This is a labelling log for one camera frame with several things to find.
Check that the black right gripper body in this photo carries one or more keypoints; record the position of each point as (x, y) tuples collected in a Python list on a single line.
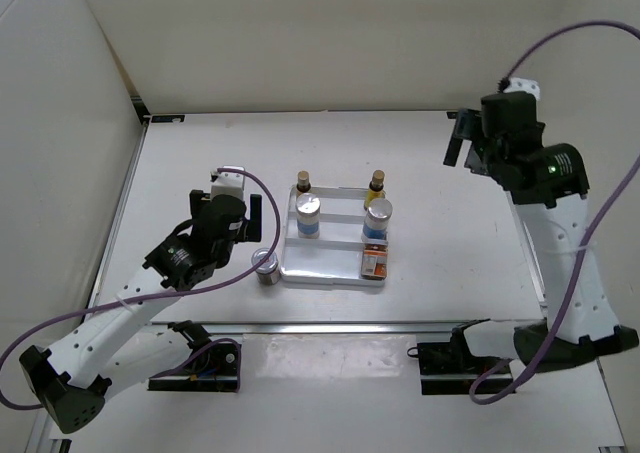
[(490, 157)]

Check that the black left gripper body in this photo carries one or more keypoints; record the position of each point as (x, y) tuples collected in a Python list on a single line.
[(223, 254)]

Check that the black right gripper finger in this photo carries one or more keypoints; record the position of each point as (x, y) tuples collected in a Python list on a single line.
[(466, 128), (477, 160)]

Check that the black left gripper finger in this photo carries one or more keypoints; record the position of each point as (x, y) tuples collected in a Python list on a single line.
[(253, 230), (197, 202)]

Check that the silver-lid spice jar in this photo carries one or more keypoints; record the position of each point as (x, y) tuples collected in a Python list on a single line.
[(376, 221), (308, 207)]

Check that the yellow sauce bottle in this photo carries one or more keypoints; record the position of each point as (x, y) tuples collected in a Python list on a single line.
[(375, 188), (303, 184)]

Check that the pale white-lid jar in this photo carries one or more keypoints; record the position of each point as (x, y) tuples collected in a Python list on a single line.
[(374, 262)]

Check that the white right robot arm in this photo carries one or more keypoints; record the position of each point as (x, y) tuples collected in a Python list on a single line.
[(580, 324)]

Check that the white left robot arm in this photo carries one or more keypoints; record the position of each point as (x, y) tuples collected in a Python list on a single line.
[(77, 375)]

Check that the left dark white-lid jar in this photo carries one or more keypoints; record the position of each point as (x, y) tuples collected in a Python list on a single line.
[(267, 272)]

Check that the left dark table label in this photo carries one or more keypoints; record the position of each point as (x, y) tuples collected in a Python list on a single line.
[(167, 119)]

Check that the white three-compartment tray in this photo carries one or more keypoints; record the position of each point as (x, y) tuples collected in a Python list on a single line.
[(335, 257)]

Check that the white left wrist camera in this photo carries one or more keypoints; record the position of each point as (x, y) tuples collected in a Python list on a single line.
[(227, 183)]

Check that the left aluminium frame rail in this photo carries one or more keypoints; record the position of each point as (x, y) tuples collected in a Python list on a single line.
[(101, 161)]

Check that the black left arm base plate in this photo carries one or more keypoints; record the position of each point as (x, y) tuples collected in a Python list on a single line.
[(216, 370)]

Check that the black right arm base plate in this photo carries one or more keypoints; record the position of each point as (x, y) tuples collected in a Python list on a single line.
[(448, 368)]

